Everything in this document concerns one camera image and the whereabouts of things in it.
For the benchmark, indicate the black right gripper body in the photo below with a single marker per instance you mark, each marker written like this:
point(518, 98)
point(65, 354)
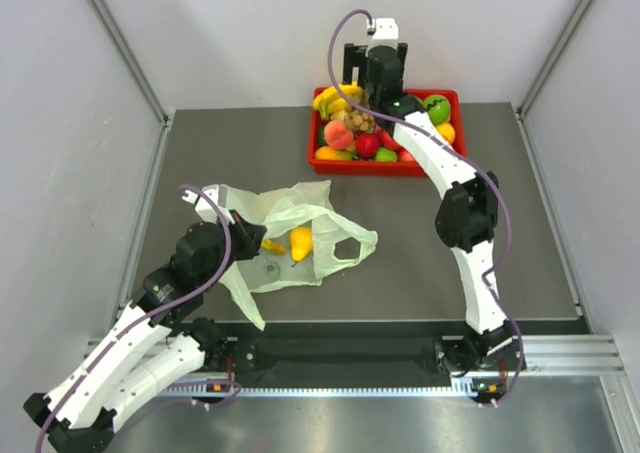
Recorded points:
point(357, 57)

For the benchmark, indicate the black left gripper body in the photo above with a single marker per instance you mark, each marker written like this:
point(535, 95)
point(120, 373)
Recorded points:
point(243, 246)

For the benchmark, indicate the brown longan cluster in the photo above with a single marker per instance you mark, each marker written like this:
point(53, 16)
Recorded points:
point(359, 122)

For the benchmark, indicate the green striped melon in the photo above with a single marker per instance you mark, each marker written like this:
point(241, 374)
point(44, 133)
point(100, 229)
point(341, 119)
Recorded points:
point(438, 107)

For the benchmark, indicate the small yellow banana bunch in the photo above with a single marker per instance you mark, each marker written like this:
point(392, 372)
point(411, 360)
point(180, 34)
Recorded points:
point(273, 247)

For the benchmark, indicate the yellow pear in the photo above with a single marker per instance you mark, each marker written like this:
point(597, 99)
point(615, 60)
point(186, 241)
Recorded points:
point(301, 242)

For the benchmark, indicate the pale green plastic bag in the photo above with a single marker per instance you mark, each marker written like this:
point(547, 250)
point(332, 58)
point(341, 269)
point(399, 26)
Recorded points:
point(338, 243)

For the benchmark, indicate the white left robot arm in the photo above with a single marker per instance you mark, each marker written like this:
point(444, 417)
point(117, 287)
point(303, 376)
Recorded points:
point(151, 345)

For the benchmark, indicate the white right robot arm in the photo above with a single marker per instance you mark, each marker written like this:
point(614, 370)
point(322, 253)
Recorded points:
point(468, 213)

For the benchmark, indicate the dark red fruit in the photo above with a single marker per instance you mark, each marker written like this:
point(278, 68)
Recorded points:
point(367, 145)

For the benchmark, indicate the green fruit front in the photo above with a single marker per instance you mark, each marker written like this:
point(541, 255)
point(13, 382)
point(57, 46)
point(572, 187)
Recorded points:
point(386, 155)

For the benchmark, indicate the red plastic fruit tray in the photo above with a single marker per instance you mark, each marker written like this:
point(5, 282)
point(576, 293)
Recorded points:
point(452, 131)

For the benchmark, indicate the pink peach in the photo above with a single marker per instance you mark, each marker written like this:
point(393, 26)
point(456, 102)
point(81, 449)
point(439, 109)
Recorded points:
point(337, 135)

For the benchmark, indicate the dark green avocado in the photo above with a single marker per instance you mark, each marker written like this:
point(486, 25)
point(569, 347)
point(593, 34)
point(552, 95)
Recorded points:
point(321, 136)

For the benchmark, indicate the yellow mango front left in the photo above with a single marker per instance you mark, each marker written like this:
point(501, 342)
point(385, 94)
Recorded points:
point(327, 153)

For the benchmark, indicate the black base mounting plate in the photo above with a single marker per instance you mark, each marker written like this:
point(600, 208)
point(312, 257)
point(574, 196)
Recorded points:
point(352, 354)

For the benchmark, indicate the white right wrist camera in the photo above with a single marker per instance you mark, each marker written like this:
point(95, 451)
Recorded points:
point(383, 32)

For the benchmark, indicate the slotted cable duct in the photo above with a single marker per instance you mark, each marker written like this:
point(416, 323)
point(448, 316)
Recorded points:
point(210, 388)

